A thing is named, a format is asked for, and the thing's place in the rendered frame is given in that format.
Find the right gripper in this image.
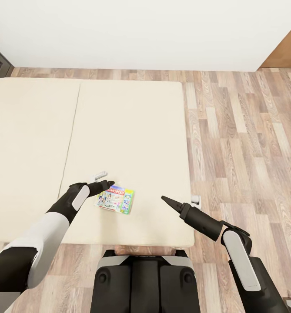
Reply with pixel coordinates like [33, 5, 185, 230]
[161, 196, 210, 233]

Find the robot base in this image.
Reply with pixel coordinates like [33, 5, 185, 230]
[90, 250, 201, 313]

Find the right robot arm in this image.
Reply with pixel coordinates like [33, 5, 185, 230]
[161, 196, 290, 313]

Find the board game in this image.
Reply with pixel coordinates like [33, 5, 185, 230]
[95, 185, 134, 215]

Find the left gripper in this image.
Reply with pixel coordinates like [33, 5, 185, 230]
[92, 180, 115, 195]

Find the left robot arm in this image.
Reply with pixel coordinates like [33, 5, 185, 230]
[0, 170, 115, 313]

